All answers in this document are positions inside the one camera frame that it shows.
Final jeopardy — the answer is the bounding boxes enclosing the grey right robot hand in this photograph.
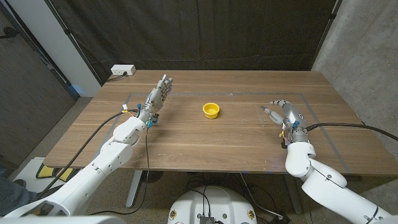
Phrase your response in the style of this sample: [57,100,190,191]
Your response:
[260,99,309,144]

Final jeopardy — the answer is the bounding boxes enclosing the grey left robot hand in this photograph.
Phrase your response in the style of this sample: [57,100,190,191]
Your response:
[136,73,174,124]

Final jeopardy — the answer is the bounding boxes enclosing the clear plastic pipette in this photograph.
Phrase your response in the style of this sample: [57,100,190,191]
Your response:
[256,107,266,128]

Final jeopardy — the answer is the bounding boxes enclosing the yellow plastic cup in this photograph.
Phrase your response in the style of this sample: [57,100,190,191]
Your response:
[202,102,221,120]

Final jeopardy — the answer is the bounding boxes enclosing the white power strip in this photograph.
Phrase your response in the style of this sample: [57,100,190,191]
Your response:
[110,64,137,77]

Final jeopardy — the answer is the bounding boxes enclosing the black backdrop cloth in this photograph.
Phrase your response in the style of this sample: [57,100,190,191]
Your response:
[49,0,338,85]

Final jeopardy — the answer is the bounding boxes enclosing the grey table leg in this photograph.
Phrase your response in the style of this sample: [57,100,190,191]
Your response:
[283,174,303,215]
[125,170,144,208]

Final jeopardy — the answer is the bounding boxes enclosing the black backdrop stand pole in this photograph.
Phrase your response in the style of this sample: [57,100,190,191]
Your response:
[310,0,343,71]
[43,0,103,86]

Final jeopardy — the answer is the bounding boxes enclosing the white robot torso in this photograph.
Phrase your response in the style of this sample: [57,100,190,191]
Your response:
[167,185,258,224]

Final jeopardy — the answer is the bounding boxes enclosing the yellow and black floor object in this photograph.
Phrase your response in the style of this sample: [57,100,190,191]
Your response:
[36,164,74,183]

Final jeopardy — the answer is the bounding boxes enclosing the white floor mat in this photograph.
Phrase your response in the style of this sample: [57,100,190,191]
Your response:
[12,157,78,194]

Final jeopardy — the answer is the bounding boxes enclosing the person leg in jeans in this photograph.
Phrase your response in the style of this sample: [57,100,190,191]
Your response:
[0,167,38,217]

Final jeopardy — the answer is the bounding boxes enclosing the black power strip cord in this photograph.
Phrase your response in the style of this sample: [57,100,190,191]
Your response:
[107,72,128,82]

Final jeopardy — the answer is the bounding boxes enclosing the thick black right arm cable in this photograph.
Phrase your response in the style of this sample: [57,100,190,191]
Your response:
[306,122,398,142]

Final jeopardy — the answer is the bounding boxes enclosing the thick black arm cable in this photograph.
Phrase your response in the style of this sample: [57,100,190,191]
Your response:
[37,110,139,200]
[306,122,398,142]

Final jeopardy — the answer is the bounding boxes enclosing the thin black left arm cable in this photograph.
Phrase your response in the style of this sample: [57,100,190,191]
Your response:
[90,127,150,216]

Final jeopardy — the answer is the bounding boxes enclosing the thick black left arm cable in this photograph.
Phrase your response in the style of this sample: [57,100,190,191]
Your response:
[37,110,139,200]

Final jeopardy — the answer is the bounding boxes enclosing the white floor cable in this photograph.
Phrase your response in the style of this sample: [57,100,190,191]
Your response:
[238,172,282,218]

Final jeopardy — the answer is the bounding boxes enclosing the black door handle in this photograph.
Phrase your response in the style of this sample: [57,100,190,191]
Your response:
[0,26,19,40]

